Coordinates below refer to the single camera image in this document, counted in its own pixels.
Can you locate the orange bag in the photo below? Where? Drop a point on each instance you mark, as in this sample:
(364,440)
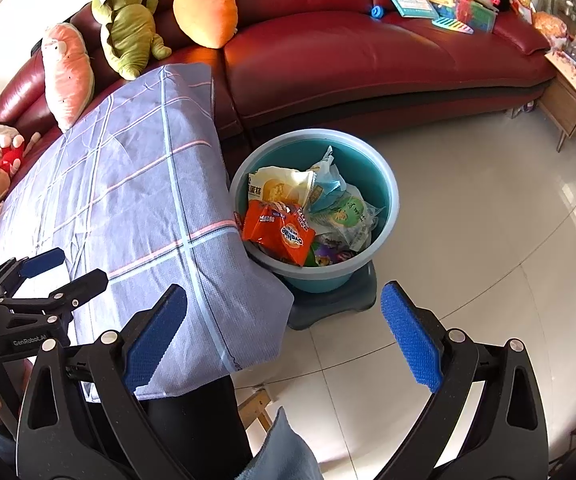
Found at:
(550,26)

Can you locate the green white clear snack bag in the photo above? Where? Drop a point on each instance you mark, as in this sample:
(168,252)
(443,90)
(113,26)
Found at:
(348,215)

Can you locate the yellow white snack packet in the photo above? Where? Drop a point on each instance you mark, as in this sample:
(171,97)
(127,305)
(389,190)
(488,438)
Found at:
(280,185)

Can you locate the blue green wrapper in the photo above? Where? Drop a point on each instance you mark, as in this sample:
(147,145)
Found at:
(325,180)

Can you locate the orange snack packet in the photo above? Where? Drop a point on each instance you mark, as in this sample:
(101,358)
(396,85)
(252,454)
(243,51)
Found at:
(278,232)

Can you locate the grey plastic stool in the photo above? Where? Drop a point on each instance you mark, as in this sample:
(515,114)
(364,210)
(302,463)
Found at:
(328,305)

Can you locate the dark cloth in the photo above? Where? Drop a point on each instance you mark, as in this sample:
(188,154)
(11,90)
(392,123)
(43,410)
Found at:
(197,430)

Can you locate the dark red leather sofa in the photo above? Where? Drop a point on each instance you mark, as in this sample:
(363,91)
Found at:
(343,60)

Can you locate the wooden side table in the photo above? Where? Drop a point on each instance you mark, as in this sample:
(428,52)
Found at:
(568,105)

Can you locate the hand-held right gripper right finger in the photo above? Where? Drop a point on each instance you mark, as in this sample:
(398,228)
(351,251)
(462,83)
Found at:
(410,340)

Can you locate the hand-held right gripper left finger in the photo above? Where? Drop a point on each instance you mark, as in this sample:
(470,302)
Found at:
(155,340)

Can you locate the floral printed paper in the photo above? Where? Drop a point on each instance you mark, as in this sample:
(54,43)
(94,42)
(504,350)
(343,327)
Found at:
(570,72)

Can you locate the green dinosaur plush toy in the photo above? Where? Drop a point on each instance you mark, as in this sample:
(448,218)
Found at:
(127,25)

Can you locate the teal plastic bucket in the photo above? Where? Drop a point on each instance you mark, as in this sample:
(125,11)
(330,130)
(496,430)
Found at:
(368,170)

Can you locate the pink plush toy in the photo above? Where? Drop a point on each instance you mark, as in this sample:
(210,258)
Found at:
(67,75)

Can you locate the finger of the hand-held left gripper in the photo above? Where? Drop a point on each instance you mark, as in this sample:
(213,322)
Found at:
(42,262)
(67,295)

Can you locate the red plush toy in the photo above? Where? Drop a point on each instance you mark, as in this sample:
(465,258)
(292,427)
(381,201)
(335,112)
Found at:
(12,155)

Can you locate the pile of colourful toys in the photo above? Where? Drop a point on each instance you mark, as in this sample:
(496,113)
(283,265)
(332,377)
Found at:
(468,5)

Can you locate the purple wrapper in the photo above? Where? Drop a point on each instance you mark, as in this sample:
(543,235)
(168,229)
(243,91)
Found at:
(333,255)

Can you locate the grey plaid cloth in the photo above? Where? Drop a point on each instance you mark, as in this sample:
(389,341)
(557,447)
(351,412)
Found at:
(142,200)

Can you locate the orange carrot plush toy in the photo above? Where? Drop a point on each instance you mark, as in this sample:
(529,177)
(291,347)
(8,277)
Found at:
(207,10)

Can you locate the wooden table frame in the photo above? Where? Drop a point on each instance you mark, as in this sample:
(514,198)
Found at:
(255,407)

